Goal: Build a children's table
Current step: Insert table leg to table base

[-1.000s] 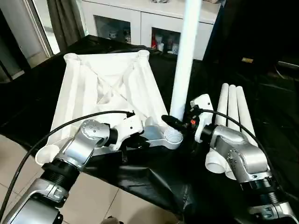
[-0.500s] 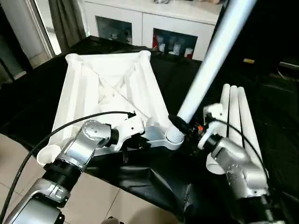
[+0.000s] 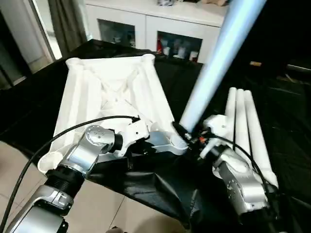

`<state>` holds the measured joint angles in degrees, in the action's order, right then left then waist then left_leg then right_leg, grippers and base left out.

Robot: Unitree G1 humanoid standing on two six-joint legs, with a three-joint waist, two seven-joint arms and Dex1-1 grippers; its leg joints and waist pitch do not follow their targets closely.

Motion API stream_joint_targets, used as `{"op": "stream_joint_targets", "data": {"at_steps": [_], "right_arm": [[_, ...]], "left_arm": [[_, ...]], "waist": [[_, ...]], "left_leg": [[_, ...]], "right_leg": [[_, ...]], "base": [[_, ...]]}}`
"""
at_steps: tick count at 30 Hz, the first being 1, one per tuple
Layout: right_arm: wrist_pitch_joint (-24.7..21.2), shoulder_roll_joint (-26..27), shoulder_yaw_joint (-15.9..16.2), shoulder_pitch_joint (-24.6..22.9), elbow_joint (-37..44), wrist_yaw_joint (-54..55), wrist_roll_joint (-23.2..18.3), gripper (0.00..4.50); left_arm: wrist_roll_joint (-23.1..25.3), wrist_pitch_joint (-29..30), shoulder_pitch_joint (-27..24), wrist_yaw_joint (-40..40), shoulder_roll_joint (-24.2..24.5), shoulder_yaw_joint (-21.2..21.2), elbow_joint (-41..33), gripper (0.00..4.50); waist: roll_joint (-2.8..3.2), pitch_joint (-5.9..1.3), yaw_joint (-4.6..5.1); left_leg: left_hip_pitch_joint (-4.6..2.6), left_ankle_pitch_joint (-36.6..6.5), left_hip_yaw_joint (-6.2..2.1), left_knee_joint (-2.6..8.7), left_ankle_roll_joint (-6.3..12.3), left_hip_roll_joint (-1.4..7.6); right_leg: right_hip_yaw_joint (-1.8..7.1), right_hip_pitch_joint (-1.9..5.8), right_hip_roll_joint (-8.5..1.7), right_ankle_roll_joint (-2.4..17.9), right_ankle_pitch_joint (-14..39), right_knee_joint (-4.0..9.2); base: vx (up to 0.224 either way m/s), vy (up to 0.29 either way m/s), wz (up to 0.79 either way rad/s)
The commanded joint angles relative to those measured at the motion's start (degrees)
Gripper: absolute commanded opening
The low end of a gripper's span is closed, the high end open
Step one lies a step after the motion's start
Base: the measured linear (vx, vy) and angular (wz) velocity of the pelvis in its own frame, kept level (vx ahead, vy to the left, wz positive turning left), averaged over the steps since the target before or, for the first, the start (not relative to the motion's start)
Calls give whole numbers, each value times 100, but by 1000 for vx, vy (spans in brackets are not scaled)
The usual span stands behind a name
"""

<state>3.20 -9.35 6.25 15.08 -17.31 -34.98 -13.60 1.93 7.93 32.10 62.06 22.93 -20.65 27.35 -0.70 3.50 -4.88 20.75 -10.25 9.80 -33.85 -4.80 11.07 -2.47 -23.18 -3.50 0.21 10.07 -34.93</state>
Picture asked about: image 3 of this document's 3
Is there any white plastic table top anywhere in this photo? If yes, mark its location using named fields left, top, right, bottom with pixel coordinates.
left=38, top=54, right=188, bottom=174

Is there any white plastic table leg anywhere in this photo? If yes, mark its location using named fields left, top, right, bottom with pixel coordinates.
left=243, top=90, right=279, bottom=188
left=225, top=87, right=239, bottom=146
left=177, top=0, right=268, bottom=144
left=235, top=89, right=254, bottom=162

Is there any black work mat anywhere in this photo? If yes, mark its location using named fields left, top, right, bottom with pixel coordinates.
left=0, top=39, right=311, bottom=233

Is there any white glass-door cabinet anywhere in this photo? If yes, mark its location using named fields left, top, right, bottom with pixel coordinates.
left=85, top=0, right=230, bottom=64

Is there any grey curtain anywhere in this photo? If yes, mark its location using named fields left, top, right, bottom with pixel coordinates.
left=49, top=0, right=89, bottom=55

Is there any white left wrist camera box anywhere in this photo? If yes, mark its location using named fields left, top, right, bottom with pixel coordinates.
left=114, top=119, right=150, bottom=156

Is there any silver metal rail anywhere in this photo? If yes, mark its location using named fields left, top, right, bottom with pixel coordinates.
left=287, top=63, right=311, bottom=74

